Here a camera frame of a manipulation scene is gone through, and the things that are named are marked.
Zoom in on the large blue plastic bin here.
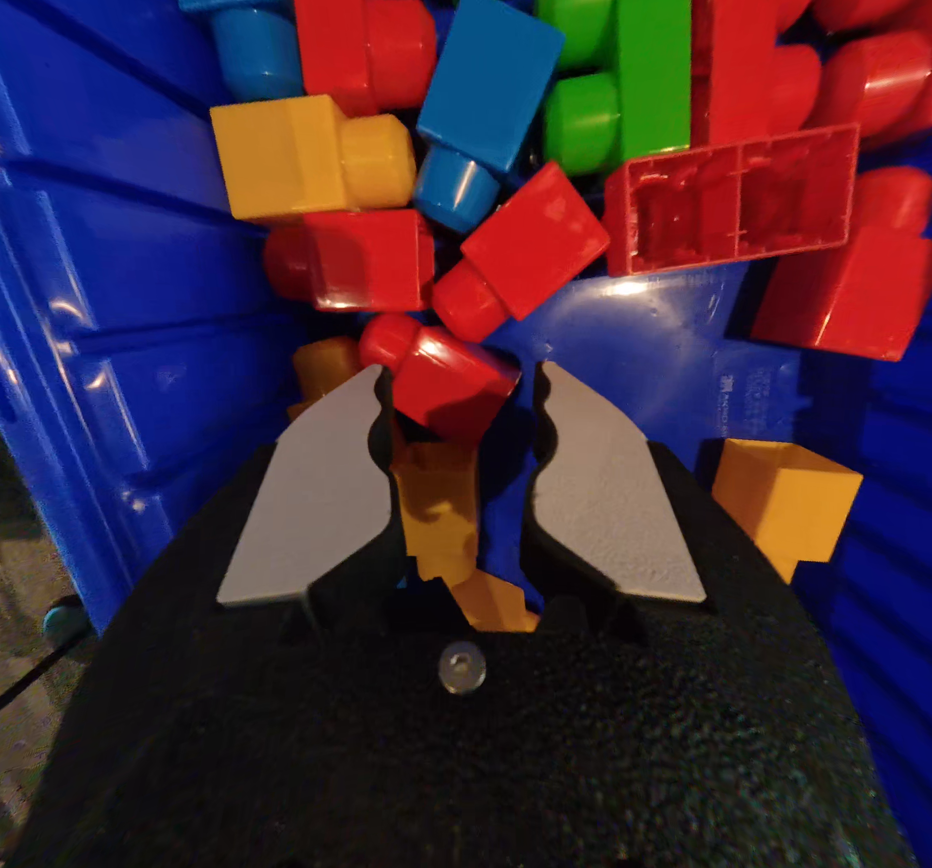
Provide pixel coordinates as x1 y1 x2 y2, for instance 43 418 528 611
0 0 932 865

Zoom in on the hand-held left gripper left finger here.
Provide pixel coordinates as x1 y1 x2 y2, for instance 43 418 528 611
216 364 401 607

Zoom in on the red mega block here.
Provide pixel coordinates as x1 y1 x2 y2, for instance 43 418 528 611
358 313 521 447

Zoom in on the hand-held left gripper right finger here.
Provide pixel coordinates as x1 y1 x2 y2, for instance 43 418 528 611
523 360 709 604

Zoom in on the pile of mega blocks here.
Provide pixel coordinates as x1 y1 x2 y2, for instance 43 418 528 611
162 0 932 632

